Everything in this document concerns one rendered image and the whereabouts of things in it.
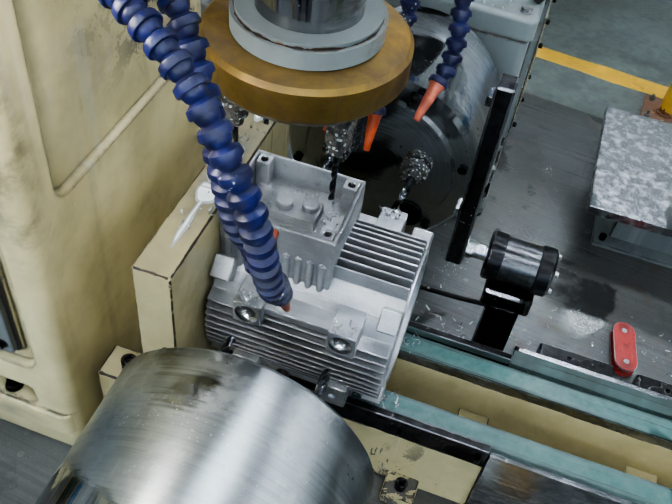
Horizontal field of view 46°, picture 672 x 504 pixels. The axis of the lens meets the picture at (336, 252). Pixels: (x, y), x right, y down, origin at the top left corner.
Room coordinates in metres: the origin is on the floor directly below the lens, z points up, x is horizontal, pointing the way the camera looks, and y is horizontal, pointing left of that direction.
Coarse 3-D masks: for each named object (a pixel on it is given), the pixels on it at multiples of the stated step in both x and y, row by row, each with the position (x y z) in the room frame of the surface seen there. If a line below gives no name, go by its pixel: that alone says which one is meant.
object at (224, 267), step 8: (416, 232) 0.61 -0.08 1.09; (424, 232) 0.61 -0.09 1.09; (432, 232) 0.61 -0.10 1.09; (216, 256) 0.54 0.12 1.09; (224, 256) 0.54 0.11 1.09; (216, 264) 0.53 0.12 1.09; (224, 264) 0.53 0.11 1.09; (232, 264) 0.53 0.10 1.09; (216, 272) 0.52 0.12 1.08; (224, 272) 0.52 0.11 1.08; (232, 272) 0.53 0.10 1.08; (224, 280) 0.52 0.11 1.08; (232, 280) 0.53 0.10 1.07; (384, 312) 0.50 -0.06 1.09; (392, 312) 0.50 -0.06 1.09; (400, 312) 0.50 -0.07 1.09; (384, 320) 0.49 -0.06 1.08; (392, 320) 0.49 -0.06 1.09; (400, 320) 0.49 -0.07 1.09; (376, 328) 0.48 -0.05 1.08; (384, 328) 0.48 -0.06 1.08; (392, 328) 0.48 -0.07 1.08; (392, 336) 0.48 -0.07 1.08; (216, 344) 0.52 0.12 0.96; (368, 400) 0.48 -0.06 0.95; (376, 400) 0.48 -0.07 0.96
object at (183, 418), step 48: (144, 384) 0.34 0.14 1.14; (192, 384) 0.34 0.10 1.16; (240, 384) 0.34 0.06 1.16; (288, 384) 0.35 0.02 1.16; (96, 432) 0.30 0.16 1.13; (144, 432) 0.29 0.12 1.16; (192, 432) 0.29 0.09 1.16; (240, 432) 0.30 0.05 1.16; (288, 432) 0.31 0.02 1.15; (336, 432) 0.33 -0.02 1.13; (96, 480) 0.25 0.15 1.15; (144, 480) 0.25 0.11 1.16; (192, 480) 0.26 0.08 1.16; (240, 480) 0.27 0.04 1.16; (288, 480) 0.28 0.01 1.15; (336, 480) 0.30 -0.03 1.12
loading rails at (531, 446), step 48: (432, 336) 0.61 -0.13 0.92; (432, 384) 0.57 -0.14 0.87; (480, 384) 0.56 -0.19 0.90; (528, 384) 0.56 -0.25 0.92; (576, 384) 0.57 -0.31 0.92; (624, 384) 0.57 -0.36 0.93; (384, 432) 0.48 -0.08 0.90; (432, 432) 0.47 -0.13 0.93; (480, 432) 0.48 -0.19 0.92; (528, 432) 0.54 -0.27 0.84; (576, 432) 0.53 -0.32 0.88; (624, 432) 0.52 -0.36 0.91; (384, 480) 0.46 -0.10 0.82; (432, 480) 0.46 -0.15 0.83; (480, 480) 0.45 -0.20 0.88; (528, 480) 0.44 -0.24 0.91; (576, 480) 0.44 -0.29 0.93; (624, 480) 0.45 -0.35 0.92
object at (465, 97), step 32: (416, 32) 0.89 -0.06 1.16; (448, 32) 0.91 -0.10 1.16; (416, 64) 0.82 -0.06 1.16; (480, 64) 0.89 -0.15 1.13; (416, 96) 0.77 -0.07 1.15; (448, 96) 0.79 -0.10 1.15; (480, 96) 0.84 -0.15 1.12; (320, 128) 0.79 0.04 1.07; (384, 128) 0.78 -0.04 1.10; (416, 128) 0.77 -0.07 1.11; (448, 128) 0.76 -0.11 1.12; (480, 128) 0.80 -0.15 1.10; (320, 160) 0.79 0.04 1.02; (352, 160) 0.78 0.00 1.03; (384, 160) 0.78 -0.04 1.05; (416, 160) 0.75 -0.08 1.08; (448, 160) 0.76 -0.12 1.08; (384, 192) 0.77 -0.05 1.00; (416, 192) 0.76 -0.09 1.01; (448, 192) 0.76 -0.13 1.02; (416, 224) 0.77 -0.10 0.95
